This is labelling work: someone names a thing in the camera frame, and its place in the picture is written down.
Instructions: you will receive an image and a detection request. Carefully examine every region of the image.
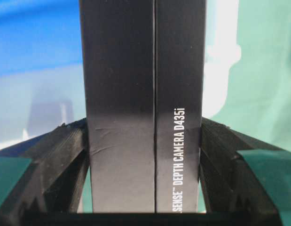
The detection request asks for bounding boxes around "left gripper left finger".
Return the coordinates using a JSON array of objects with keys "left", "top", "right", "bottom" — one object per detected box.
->
[{"left": 0, "top": 119, "right": 89, "bottom": 226}]

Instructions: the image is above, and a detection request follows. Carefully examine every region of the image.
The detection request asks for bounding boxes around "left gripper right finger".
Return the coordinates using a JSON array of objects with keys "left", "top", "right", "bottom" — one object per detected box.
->
[{"left": 200, "top": 118, "right": 291, "bottom": 226}]

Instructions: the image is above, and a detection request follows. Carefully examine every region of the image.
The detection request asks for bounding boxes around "black box D435i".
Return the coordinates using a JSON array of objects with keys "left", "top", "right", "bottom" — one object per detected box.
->
[{"left": 79, "top": 0, "right": 206, "bottom": 213}]

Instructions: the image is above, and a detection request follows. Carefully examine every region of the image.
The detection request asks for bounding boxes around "clear plastic storage case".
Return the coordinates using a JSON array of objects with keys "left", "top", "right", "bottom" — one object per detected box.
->
[{"left": 0, "top": 0, "right": 242, "bottom": 151}]

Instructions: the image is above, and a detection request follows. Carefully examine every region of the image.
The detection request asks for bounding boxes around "green table cloth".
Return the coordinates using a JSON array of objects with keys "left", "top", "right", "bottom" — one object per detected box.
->
[{"left": 206, "top": 0, "right": 291, "bottom": 153}]

